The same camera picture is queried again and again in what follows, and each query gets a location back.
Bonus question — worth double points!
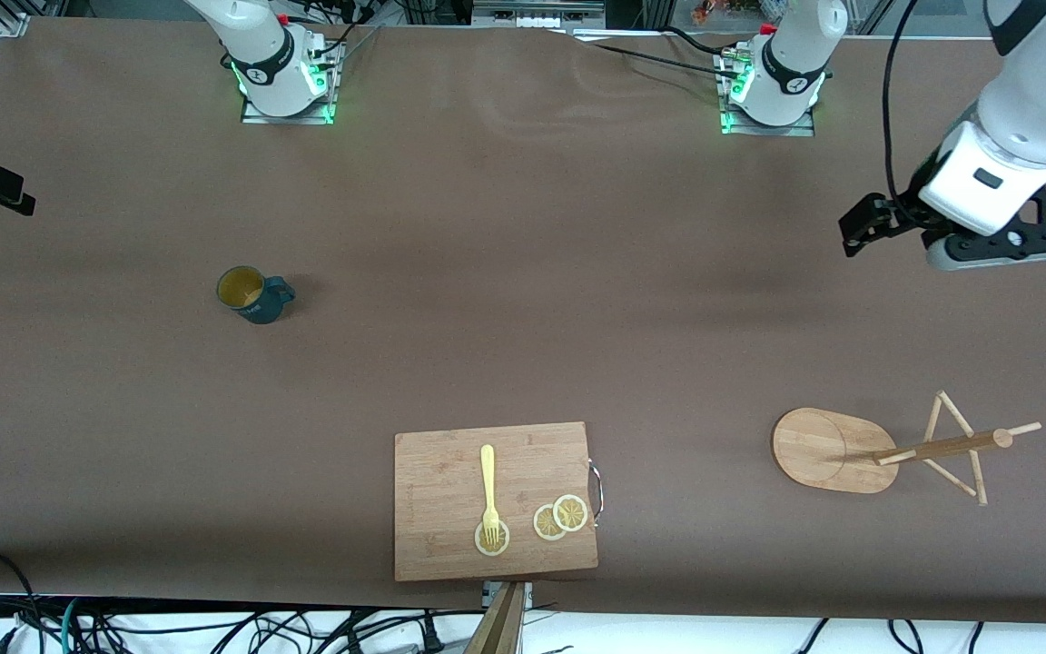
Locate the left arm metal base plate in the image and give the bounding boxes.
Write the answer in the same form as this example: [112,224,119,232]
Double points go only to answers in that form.
[718,50,816,137]

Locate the orange toy items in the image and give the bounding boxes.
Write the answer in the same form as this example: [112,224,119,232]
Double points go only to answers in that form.
[691,0,760,24]

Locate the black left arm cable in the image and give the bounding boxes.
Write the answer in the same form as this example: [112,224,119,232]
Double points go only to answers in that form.
[883,0,922,205]

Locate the yellow plastic fork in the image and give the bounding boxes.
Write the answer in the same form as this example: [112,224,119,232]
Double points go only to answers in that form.
[480,444,501,550]

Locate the long black table cable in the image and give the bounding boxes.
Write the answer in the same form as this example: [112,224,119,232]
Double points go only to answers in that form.
[568,25,746,81]

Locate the wooden cutting board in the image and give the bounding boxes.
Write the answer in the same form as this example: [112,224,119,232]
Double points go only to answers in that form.
[394,421,600,583]

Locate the dark teal cup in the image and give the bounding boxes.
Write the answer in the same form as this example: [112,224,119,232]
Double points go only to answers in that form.
[217,265,297,325]

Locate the brown table cover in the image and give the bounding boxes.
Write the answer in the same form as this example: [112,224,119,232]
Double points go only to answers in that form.
[0,16,1046,628]

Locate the grey power strip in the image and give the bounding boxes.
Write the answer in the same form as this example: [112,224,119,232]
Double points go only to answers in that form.
[473,0,606,28]

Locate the metal bracket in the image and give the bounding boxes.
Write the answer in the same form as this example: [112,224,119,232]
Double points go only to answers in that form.
[482,581,534,609]

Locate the wooden beam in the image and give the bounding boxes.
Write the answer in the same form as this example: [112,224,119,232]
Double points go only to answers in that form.
[464,581,526,654]

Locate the aluminium frame post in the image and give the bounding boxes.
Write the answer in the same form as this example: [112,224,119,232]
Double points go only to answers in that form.
[0,0,70,37]

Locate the wooden cup rack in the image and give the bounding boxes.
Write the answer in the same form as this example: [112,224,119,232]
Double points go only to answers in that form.
[772,391,1043,507]

